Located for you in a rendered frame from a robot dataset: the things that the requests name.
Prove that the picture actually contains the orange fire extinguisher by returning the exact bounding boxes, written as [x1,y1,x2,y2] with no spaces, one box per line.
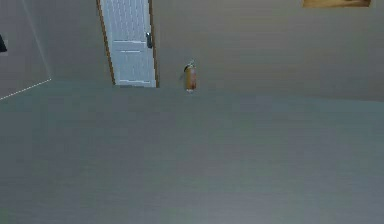
[183,59,198,93]

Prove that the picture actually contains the white panelled room door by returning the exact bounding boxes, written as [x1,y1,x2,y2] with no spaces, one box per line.
[96,0,160,89]

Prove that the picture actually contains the brown framed wall picture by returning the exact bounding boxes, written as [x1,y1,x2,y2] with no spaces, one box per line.
[301,0,372,9]

